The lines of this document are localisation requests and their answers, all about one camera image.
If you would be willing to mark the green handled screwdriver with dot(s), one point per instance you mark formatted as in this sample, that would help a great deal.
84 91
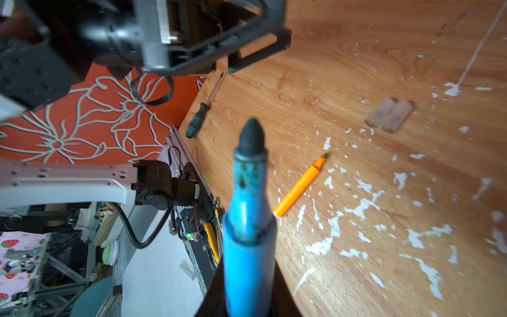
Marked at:
198 120

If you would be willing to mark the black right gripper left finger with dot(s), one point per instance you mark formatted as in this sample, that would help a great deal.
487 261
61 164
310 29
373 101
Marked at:
214 302

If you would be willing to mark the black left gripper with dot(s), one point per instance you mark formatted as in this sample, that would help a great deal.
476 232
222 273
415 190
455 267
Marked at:
178 38

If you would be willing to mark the orange pen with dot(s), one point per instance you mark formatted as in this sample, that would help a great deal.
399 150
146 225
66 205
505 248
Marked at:
299 188

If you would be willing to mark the blue pen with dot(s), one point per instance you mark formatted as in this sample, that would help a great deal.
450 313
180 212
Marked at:
249 229

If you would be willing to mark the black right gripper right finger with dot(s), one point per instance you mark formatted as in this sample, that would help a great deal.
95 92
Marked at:
283 302

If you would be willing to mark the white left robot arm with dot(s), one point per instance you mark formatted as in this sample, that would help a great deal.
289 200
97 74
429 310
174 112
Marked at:
83 82

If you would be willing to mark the yellow handled pliers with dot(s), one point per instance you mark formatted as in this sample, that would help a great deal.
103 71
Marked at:
213 238

